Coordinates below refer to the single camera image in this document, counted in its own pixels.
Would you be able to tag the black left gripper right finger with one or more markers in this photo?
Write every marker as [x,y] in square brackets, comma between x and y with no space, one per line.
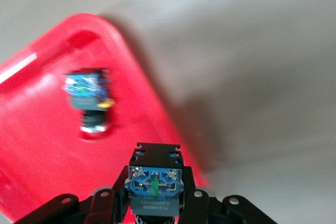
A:
[204,208]

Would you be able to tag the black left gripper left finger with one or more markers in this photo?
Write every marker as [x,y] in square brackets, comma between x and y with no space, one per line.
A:
[105,203]

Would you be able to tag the red push button switch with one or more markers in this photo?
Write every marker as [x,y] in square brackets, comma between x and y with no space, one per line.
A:
[155,155]

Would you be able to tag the red plastic tray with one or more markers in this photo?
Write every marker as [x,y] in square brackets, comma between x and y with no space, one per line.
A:
[39,155]

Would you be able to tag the blue push-button switch in tray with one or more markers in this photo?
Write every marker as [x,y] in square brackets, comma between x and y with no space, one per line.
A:
[84,90]

